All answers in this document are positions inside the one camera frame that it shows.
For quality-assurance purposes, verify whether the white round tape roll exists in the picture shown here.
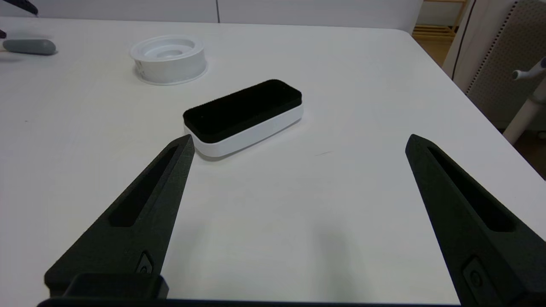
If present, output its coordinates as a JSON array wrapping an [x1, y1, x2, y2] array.
[[130, 35, 208, 86]]

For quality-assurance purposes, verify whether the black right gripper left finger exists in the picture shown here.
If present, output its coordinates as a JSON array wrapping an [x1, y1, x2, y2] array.
[[44, 134, 195, 299]]

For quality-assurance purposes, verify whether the black and white board eraser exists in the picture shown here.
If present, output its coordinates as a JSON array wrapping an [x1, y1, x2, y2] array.
[[183, 79, 304, 158]]

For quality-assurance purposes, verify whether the cream peeler with grey handle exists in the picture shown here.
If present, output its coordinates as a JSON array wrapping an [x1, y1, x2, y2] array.
[[0, 38, 58, 56]]

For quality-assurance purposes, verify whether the wooden slatted rack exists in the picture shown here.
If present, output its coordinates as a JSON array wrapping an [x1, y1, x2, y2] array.
[[412, 0, 470, 46]]

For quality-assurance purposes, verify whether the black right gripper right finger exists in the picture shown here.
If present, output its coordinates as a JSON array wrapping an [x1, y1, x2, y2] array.
[[405, 134, 546, 307]]

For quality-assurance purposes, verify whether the thin black hanging cable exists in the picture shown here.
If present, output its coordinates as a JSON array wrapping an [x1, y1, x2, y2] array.
[[451, 0, 477, 80]]

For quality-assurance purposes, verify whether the grey table crank handle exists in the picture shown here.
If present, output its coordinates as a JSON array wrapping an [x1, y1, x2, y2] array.
[[512, 57, 546, 82]]

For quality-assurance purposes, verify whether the white side table leg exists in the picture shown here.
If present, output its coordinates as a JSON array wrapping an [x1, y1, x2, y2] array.
[[502, 79, 546, 146]]

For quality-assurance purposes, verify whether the white pegboard partition panel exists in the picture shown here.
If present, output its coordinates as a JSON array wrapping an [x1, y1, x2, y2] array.
[[442, 0, 546, 130]]

